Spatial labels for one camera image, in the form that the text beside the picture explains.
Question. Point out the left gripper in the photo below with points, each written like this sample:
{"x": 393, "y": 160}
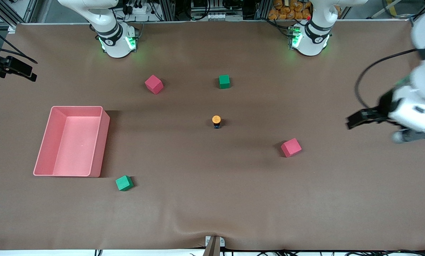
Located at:
{"x": 386, "y": 105}

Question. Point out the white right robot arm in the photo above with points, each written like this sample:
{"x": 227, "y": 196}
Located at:
{"x": 114, "y": 42}

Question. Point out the pink foam cube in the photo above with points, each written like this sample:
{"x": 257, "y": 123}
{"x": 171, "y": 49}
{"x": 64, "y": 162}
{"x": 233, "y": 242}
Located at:
{"x": 291, "y": 148}
{"x": 154, "y": 84}

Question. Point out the pink plastic tray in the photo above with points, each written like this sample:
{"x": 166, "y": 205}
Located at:
{"x": 77, "y": 149}

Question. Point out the white power strip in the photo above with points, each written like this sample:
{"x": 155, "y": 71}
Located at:
{"x": 137, "y": 8}

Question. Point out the bag of orange objects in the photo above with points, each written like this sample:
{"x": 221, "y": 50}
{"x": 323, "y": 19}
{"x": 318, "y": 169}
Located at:
{"x": 290, "y": 10}

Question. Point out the green foam cube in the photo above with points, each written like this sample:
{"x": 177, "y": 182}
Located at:
{"x": 124, "y": 183}
{"x": 224, "y": 81}

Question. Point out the white terminal block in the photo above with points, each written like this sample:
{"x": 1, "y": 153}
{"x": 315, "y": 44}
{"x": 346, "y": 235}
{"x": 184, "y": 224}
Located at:
{"x": 218, "y": 16}

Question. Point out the aluminium frame rail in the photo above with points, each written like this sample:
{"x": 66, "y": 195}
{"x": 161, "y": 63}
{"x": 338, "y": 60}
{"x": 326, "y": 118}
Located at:
{"x": 420, "y": 9}
{"x": 6, "y": 14}

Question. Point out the aluminium frame post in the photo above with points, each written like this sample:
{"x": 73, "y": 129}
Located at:
{"x": 263, "y": 9}
{"x": 166, "y": 9}

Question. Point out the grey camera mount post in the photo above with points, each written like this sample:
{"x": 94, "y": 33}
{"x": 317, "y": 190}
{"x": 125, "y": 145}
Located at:
{"x": 213, "y": 246}

